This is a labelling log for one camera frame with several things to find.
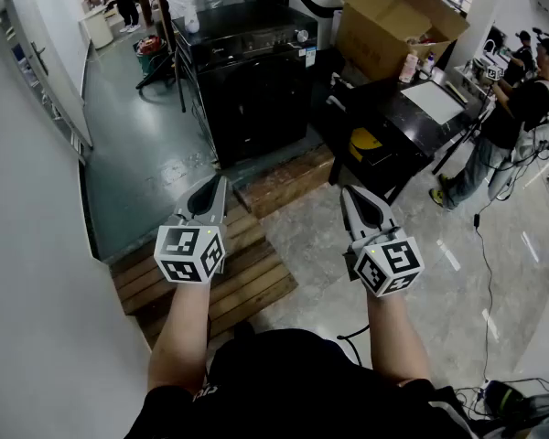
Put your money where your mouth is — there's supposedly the person's black shirt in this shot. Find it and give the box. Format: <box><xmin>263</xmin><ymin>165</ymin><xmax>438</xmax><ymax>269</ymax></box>
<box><xmin>125</xmin><ymin>327</ymin><xmax>477</xmax><ymax>439</ymax></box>

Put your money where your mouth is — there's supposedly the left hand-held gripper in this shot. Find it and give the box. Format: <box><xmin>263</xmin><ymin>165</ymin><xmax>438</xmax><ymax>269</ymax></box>
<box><xmin>154</xmin><ymin>175</ymin><xmax>230</xmax><ymax>285</ymax></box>

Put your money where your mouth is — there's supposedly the person's left forearm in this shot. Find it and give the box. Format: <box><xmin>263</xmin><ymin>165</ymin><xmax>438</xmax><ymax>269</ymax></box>
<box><xmin>146</xmin><ymin>281</ymin><xmax>211</xmax><ymax>395</ymax></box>

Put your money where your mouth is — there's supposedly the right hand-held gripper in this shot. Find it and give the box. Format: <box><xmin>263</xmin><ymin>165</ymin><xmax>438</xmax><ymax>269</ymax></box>
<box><xmin>339</xmin><ymin>186</ymin><xmax>425</xmax><ymax>298</ymax></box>

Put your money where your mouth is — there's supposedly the green bin with red contents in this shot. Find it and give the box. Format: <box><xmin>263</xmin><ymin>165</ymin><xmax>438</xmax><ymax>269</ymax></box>
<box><xmin>135</xmin><ymin>34</ymin><xmax>170</xmax><ymax>80</ymax></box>

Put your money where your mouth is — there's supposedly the white door with handle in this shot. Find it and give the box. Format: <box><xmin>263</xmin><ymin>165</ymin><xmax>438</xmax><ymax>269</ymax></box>
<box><xmin>0</xmin><ymin>0</ymin><xmax>93</xmax><ymax>148</ymax></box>

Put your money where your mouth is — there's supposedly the pink bottle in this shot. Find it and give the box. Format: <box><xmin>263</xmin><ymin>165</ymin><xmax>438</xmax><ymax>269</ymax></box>
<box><xmin>398</xmin><ymin>51</ymin><xmax>420</xmax><ymax>84</ymax></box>

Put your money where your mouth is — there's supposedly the black washing machine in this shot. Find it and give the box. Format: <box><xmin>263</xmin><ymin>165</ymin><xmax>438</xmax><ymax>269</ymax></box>
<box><xmin>171</xmin><ymin>5</ymin><xmax>319</xmax><ymax>169</ymax></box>

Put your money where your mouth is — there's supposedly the large cardboard box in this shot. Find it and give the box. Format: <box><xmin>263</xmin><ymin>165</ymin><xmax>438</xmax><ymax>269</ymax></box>
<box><xmin>334</xmin><ymin>0</ymin><xmax>471</xmax><ymax>81</ymax></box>

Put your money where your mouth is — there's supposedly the white rectangular board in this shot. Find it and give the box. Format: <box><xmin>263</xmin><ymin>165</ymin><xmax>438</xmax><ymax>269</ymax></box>
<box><xmin>400</xmin><ymin>80</ymin><xmax>467</xmax><ymax>126</ymax></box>

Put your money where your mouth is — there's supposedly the person's right forearm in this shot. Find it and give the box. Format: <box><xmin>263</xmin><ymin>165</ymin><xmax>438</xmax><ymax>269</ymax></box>
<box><xmin>365</xmin><ymin>290</ymin><xmax>434</xmax><ymax>386</ymax></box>

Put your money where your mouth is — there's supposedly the yellow item under counter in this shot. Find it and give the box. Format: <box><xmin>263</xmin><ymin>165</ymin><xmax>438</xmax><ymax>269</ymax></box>
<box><xmin>349</xmin><ymin>127</ymin><xmax>385</xmax><ymax>163</ymax></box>

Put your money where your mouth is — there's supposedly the dark wooden step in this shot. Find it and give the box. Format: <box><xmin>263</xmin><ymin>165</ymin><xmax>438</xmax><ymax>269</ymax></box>
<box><xmin>232</xmin><ymin>144</ymin><xmax>336</xmax><ymax>220</ymax></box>

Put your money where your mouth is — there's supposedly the wooden slatted pallet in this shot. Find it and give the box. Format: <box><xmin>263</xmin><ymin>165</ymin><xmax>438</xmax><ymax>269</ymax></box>
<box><xmin>109</xmin><ymin>198</ymin><xmax>299</xmax><ymax>351</ymax></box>

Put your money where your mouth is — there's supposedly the dark bag with green stripe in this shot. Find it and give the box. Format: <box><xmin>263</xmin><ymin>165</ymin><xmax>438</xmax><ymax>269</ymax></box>
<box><xmin>482</xmin><ymin>380</ymin><xmax>549</xmax><ymax>439</ymax></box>

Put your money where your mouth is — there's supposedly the black floor cable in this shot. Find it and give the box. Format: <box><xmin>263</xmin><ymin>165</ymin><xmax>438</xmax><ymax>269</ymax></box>
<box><xmin>473</xmin><ymin>198</ymin><xmax>496</xmax><ymax>383</ymax></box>

